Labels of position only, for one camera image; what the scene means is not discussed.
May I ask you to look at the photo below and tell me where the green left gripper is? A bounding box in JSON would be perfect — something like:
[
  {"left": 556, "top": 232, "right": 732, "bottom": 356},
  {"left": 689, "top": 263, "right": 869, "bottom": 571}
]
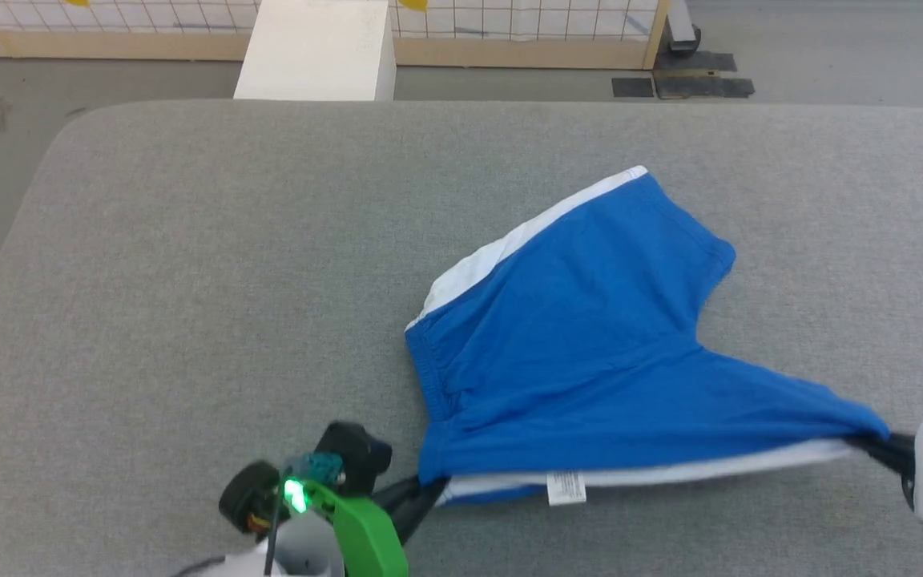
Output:
[{"left": 301, "top": 474, "right": 449, "bottom": 577}]

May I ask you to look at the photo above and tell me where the blue basketball shorts white trim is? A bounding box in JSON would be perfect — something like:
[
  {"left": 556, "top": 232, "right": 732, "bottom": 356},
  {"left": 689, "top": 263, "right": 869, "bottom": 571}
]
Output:
[{"left": 404, "top": 165, "right": 892, "bottom": 509}]

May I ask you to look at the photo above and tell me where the grey fabric sofa cushion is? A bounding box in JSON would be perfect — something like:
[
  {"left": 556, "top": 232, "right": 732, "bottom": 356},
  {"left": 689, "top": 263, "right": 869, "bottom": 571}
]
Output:
[{"left": 0, "top": 99, "right": 923, "bottom": 577}]

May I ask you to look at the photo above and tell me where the large black floor mat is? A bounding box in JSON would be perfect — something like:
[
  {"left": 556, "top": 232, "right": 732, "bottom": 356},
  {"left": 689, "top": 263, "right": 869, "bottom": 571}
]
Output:
[{"left": 652, "top": 51, "right": 756, "bottom": 101}]

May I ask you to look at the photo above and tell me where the white rectangular box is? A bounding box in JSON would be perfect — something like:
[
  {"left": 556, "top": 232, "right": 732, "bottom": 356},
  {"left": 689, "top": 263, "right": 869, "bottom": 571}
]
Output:
[{"left": 233, "top": 0, "right": 397, "bottom": 102}]

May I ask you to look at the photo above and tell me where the grey stand foot with caster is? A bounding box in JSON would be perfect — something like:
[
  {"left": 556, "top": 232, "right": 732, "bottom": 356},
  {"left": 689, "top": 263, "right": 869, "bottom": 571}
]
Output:
[{"left": 664, "top": 0, "right": 703, "bottom": 58}]

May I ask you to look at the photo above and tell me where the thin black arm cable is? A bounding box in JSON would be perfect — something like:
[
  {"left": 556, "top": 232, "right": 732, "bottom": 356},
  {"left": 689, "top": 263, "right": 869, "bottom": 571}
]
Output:
[{"left": 263, "top": 479, "right": 284, "bottom": 577}]

